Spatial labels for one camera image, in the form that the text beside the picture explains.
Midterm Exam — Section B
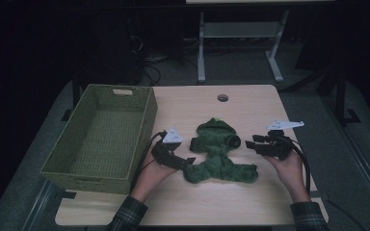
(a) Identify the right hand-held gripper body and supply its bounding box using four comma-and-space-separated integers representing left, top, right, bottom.
263, 119, 305, 161

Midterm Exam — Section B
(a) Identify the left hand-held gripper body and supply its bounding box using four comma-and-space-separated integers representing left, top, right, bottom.
151, 127, 184, 168

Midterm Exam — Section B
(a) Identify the green fleece garment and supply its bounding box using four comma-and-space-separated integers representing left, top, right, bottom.
182, 116, 259, 185

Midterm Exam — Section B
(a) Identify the green woven basket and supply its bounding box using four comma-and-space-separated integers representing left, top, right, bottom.
40, 84, 159, 195

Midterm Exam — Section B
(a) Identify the person's left hand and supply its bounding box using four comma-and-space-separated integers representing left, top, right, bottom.
130, 153, 177, 203

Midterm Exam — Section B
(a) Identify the person's right hand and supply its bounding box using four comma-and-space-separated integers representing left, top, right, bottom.
263, 152, 311, 204

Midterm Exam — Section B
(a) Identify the black metal stand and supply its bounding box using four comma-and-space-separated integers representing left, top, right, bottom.
278, 64, 362, 127

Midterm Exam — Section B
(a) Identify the grey metal stand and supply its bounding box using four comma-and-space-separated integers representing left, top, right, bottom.
197, 9, 290, 85

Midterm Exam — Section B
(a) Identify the left hand-held gripper black cable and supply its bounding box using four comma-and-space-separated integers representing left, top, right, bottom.
129, 130, 169, 193

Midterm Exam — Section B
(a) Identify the hand-held gripper black cable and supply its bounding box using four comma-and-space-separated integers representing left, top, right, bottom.
280, 136, 312, 195
129, 130, 169, 193

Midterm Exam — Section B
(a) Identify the right hand-held gripper black cable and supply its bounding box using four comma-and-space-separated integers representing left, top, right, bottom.
280, 136, 312, 195

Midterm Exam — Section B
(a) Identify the tangle of floor cables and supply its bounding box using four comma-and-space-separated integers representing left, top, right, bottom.
129, 35, 200, 86

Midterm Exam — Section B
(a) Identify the black floor cable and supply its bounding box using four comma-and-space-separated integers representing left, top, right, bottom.
326, 199, 367, 231

